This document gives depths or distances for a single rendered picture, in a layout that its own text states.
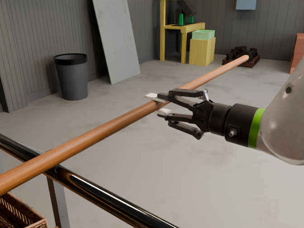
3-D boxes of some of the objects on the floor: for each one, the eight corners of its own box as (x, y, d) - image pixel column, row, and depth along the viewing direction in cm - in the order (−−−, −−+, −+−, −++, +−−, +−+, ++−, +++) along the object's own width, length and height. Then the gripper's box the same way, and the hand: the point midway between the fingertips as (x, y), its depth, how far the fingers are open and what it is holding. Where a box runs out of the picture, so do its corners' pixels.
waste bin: (75, 89, 465) (71, 52, 439) (97, 94, 442) (93, 55, 416) (53, 98, 426) (46, 57, 400) (74, 103, 403) (69, 60, 377)
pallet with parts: (261, 59, 700) (263, 44, 685) (252, 68, 611) (254, 51, 596) (232, 56, 736) (234, 42, 721) (220, 64, 647) (221, 48, 632)
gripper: (227, 93, 56) (139, 77, 68) (220, 158, 62) (140, 131, 75) (239, 85, 61) (155, 71, 74) (231, 144, 68) (155, 122, 80)
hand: (157, 103), depth 73 cm, fingers closed on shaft, 3 cm apart
